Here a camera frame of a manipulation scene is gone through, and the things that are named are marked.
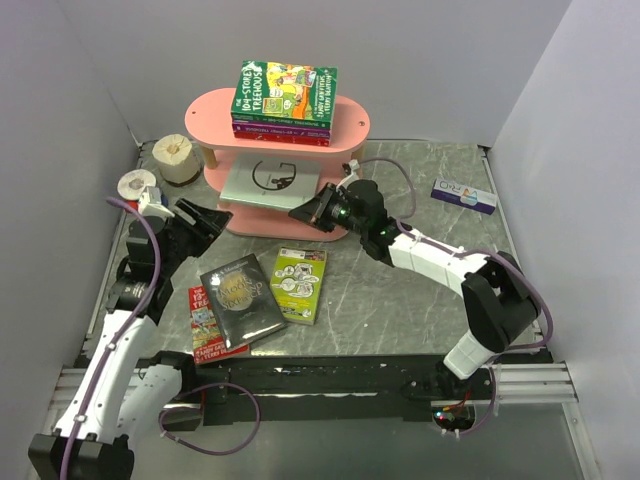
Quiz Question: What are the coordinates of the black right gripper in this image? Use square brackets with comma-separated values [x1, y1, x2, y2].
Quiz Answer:
[290, 183, 367, 237]

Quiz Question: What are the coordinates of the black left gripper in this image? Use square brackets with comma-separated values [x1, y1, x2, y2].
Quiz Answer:
[159, 197, 232, 276]

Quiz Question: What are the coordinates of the grey Great Gatsby book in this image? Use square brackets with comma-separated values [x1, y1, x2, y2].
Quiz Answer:
[220, 154, 322, 211]

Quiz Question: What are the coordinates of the red 156-storey treehouse book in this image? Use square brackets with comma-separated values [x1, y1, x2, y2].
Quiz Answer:
[234, 131, 330, 147]

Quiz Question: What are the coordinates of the black Maugham book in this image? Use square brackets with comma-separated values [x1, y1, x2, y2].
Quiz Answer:
[200, 254, 287, 350]

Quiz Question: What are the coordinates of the purple 117-storey treehouse book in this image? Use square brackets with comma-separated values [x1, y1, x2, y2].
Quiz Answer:
[232, 121, 331, 139]

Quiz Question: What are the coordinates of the green 104-storey treehouse book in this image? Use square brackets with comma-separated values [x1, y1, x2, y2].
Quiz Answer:
[230, 60, 338, 130]

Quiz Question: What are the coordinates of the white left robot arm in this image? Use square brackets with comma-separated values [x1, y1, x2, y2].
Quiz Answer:
[28, 198, 232, 479]

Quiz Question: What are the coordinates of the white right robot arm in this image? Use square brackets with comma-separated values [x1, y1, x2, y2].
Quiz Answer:
[288, 180, 542, 399]

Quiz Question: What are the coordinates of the beige toilet paper roll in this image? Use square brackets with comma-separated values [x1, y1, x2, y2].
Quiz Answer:
[152, 134, 201, 187]

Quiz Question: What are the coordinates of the lime green treehouse book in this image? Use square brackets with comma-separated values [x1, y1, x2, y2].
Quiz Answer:
[270, 247, 328, 326]

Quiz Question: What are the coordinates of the blue wrapped toilet paper roll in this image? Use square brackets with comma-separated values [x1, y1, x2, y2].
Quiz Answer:
[116, 169, 157, 208]

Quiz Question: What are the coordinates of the pink three-tier shelf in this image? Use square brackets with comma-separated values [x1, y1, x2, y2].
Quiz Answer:
[184, 87, 370, 242]

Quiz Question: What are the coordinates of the red 13-storey treehouse book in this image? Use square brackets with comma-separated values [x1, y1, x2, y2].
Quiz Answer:
[188, 286, 250, 366]

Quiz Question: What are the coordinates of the purple white small box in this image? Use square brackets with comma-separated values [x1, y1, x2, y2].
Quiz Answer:
[431, 177, 498, 215]

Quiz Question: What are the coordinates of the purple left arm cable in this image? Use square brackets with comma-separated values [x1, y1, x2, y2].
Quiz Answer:
[58, 196, 164, 480]

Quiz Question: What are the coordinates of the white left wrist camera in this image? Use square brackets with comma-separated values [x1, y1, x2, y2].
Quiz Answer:
[126, 186, 175, 219]

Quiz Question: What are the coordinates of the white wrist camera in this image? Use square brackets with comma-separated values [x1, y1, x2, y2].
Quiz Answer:
[338, 159, 361, 188]
[126, 186, 175, 219]

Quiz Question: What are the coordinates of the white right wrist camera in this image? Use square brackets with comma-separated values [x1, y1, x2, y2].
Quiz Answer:
[338, 159, 361, 188]

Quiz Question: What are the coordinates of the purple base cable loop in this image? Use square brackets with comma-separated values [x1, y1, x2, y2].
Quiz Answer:
[158, 383, 262, 457]

